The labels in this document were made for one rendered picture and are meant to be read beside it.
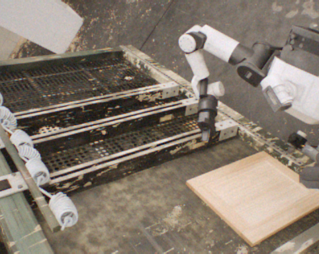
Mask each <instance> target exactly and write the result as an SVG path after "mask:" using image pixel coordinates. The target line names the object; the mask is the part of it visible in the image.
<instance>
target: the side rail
mask: <svg viewBox="0 0 319 254"><path fill-rule="evenodd" d="M122 52H123V50H121V49H120V48H118V47H116V48H103V49H99V50H87V51H82V52H70V53H64V54H52V55H48V56H35V57H31V58H18V59H13V60H1V61H0V73H8V72H12V71H19V70H27V69H34V68H42V67H50V66H57V65H64V64H75V63H79V62H90V61H94V60H105V59H109V58H119V57H122Z"/></svg>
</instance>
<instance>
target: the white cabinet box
mask: <svg viewBox="0 0 319 254"><path fill-rule="evenodd" d="M82 24H83V19H82V18H81V17H80V16H79V15H78V14H76V12H75V11H73V9H71V7H70V6H68V5H67V4H65V3H63V1H60V0H0V26H2V27H4V28H6V29H7V30H10V31H12V32H14V33H16V34H18V35H20V36H22V37H23V38H26V39H28V40H30V41H32V42H34V43H37V44H38V45H40V46H43V47H44V48H47V49H49V50H50V51H53V52H54V53H56V54H64V52H65V51H66V50H67V48H68V46H69V45H70V43H71V41H72V40H73V39H74V36H75V35H76V34H77V32H78V30H79V28H80V27H81V25H82Z"/></svg>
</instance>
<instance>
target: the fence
mask: <svg viewBox="0 0 319 254"><path fill-rule="evenodd" d="M318 245H319V223H318V224H316V225H315V226H312V227H311V228H309V229H308V230H307V231H305V232H303V233H302V234H300V235H298V236H296V237H295V238H293V239H292V240H291V241H289V242H287V243H286V244H284V245H282V246H281V247H279V248H277V249H276V250H275V251H273V252H271V253H269V254H306V253H308V252H309V251H310V250H311V249H313V248H315V247H316V246H318Z"/></svg>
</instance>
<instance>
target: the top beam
mask: <svg viewBox="0 0 319 254"><path fill-rule="evenodd" d="M11 173H13V172H12V171H11V169H10V167H9V165H8V163H7V161H6V159H5V158H4V156H3V153H2V152H1V150H0V177H2V176H5V175H10V174H11ZM0 234H1V237H2V239H3V242H4V244H5V247H6V249H7V251H8V254H55V253H54V250H53V249H52V247H51V245H50V242H49V241H48V240H47V237H46V236H45V233H44V232H43V230H42V228H41V227H40V224H39V222H38V220H37V218H36V217H35V214H34V212H33V211H32V208H31V207H30V204H29V203H28V200H27V199H26V198H25V195H24V194H23V192H22V191H21V192H16V193H15V194H10V195H7V196H4V197H3V198H0Z"/></svg>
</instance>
